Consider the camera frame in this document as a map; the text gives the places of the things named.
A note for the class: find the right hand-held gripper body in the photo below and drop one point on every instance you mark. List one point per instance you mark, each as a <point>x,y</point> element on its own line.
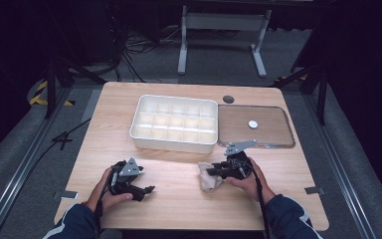
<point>240,166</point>

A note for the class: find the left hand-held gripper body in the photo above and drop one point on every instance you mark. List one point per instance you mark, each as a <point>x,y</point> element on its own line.
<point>126,176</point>

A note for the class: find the beige sock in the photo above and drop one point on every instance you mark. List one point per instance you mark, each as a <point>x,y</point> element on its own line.
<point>207,182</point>

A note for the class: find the person's right hand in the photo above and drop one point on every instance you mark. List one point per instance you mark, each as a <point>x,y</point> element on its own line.
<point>253,186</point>

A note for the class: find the person's left hand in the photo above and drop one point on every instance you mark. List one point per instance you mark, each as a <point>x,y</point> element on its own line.
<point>104,197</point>

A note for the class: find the clear plastic lid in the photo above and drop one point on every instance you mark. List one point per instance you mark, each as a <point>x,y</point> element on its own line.
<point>255,127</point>

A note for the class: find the white divided storage box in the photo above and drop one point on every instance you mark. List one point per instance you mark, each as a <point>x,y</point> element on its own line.
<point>175,122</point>

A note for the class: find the black tape floor mark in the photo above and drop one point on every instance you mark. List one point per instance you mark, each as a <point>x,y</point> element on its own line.
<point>62,139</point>

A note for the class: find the yellow black floor tape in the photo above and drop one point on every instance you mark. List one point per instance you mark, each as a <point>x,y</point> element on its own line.
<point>39,96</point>

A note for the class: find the aluminium floor rail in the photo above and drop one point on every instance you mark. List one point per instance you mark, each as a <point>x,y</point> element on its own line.
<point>338,166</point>
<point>16,172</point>

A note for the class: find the white metal table frame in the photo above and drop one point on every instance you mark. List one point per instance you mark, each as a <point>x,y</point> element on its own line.
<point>224,21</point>

